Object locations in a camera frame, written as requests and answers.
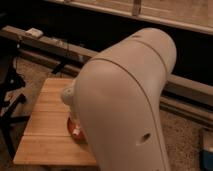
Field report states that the small white bottle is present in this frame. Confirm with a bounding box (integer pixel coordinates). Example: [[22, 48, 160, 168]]
[[72, 127, 81, 136]]

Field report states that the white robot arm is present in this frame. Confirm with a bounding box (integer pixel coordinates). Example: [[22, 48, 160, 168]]
[[61, 28, 176, 171]]

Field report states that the red ceramic bowl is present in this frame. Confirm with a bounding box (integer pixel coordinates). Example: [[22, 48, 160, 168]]
[[67, 118, 86, 143]]

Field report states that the wooden table board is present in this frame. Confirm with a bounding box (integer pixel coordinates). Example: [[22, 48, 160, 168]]
[[13, 78, 97, 166]]

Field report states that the small white box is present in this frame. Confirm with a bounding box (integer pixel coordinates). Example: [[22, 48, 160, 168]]
[[26, 28, 43, 38]]

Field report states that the black tripod stand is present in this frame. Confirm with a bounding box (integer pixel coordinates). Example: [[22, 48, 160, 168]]
[[0, 43, 31, 160]]

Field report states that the blue container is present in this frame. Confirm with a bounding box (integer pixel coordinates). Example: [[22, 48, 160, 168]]
[[199, 129, 213, 171]]

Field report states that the long wooden rail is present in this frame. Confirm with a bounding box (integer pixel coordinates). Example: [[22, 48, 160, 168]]
[[0, 26, 213, 129]]

